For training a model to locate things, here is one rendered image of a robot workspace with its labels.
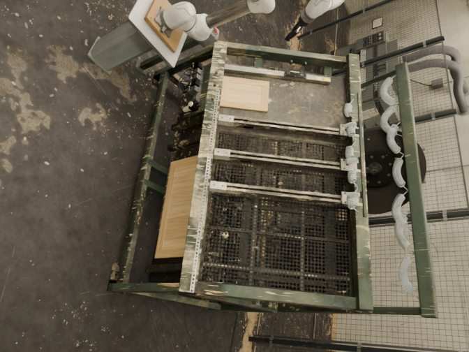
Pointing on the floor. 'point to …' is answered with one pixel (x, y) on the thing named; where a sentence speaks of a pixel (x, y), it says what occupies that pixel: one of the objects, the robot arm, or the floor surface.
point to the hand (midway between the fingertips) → (289, 36)
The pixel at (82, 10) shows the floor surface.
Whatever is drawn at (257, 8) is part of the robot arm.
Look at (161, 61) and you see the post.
